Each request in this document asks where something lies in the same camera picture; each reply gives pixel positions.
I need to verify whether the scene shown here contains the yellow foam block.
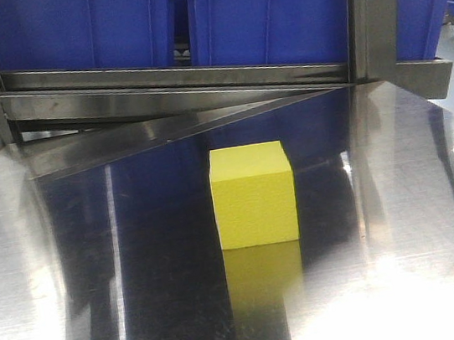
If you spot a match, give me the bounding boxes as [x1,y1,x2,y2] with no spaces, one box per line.
[209,141,300,250]

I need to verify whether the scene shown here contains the blue plastic bin left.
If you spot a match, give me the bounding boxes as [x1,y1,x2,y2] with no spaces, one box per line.
[0,0,175,71]

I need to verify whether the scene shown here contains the blue plastic bin middle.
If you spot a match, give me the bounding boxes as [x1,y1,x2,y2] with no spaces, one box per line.
[187,0,348,67]

